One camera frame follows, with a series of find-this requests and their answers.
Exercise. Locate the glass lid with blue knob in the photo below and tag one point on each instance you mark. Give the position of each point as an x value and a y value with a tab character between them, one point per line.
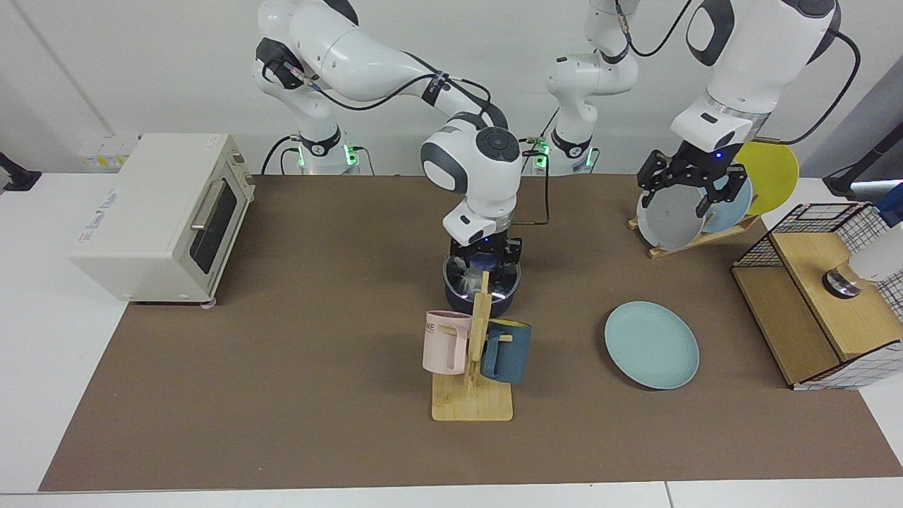
504	282

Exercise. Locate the light blue plate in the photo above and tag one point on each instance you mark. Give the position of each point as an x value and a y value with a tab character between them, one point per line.
734	212

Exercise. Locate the wooden plate rack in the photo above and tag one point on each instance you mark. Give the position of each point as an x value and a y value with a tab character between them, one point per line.
726	231

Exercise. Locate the grey plate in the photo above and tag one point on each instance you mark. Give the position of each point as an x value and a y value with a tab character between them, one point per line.
670	226

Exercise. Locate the yellow plate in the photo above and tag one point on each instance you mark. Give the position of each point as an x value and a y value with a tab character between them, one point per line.
776	176

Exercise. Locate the teal plate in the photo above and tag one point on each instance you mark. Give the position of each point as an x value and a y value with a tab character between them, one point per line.
652	346

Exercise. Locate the pink cup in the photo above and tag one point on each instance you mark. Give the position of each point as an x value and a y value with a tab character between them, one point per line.
444	349

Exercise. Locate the dark blue cup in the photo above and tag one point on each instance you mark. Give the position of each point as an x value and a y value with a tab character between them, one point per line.
511	356

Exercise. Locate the black clamp stand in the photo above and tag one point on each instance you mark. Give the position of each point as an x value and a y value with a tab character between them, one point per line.
857	173
17	178

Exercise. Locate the wooden cup stand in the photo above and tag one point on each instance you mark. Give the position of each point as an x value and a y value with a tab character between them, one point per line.
469	406

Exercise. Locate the white and silver cylinder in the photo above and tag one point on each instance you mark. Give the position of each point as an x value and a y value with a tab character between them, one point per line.
843	282

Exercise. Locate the brown table cloth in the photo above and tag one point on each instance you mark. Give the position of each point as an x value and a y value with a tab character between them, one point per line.
282	423

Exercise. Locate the pale toaster oven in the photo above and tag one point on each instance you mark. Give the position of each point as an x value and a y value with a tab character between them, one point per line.
141	233

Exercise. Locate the yellow labelled wall strip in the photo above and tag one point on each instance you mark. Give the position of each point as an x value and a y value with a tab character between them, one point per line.
99	161

